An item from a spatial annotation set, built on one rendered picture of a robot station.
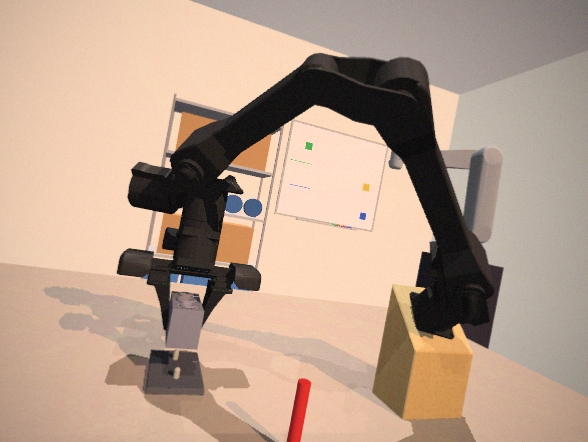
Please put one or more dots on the red peg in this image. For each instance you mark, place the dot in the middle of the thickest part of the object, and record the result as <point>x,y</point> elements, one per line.
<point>299,410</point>

